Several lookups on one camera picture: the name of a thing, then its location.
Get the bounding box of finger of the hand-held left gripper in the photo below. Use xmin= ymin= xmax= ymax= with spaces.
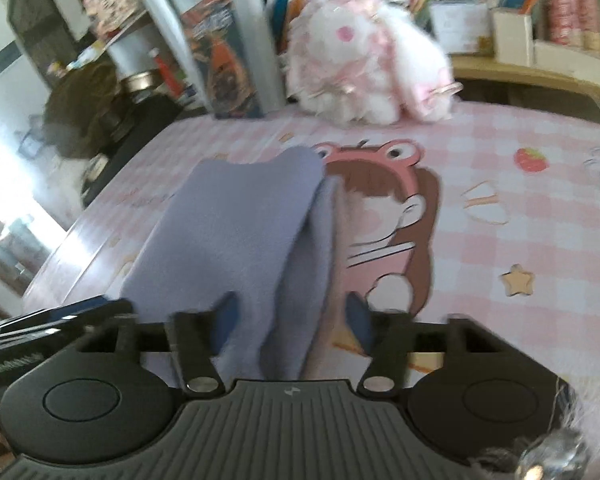
xmin=0 ymin=297 xmax=134 ymax=335
xmin=0 ymin=316 xmax=112 ymax=357

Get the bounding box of white and pink plush rabbit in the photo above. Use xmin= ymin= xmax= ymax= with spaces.
xmin=284 ymin=0 xmax=457 ymax=127

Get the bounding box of white framed bookshelf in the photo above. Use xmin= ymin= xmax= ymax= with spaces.
xmin=10 ymin=0 xmax=600 ymax=127

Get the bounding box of olive green cloth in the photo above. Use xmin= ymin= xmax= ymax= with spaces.
xmin=44 ymin=60 xmax=132 ymax=162

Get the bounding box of brass metal bowl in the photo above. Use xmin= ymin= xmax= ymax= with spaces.
xmin=122 ymin=72 xmax=162 ymax=104

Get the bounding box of black box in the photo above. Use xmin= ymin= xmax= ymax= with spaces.
xmin=82 ymin=97 xmax=192 ymax=207

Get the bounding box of large illustrated book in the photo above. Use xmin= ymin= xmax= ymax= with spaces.
xmin=180 ymin=0 xmax=287 ymax=120

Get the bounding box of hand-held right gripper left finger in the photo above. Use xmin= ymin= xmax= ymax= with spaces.
xmin=55 ymin=291 xmax=242 ymax=397

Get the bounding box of white low tray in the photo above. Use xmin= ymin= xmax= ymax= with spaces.
xmin=532 ymin=40 xmax=600 ymax=89

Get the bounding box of white desk organizer box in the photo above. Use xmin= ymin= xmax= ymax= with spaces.
xmin=429 ymin=2 xmax=494 ymax=57

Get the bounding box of person's fuzzy white clothing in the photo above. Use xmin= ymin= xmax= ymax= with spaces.
xmin=545 ymin=374 xmax=600 ymax=480

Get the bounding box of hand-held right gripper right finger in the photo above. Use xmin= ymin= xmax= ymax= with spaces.
xmin=344 ymin=291 xmax=537 ymax=399

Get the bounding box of purple and beige sweater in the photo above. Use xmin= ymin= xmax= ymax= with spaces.
xmin=119 ymin=146 xmax=352 ymax=382

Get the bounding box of pink checked cartoon mat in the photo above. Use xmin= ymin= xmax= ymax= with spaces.
xmin=22 ymin=102 xmax=600 ymax=413

